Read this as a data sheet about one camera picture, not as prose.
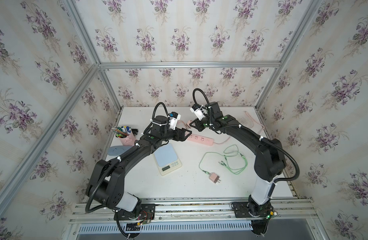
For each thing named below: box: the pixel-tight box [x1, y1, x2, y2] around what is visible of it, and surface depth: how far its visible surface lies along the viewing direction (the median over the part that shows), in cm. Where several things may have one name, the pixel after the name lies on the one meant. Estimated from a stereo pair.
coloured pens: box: [111, 126, 131, 138], surface depth 94 cm
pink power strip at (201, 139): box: [186, 133, 215, 146], surface depth 100 cm
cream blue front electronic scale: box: [153, 143, 182, 176], surface depth 91 cm
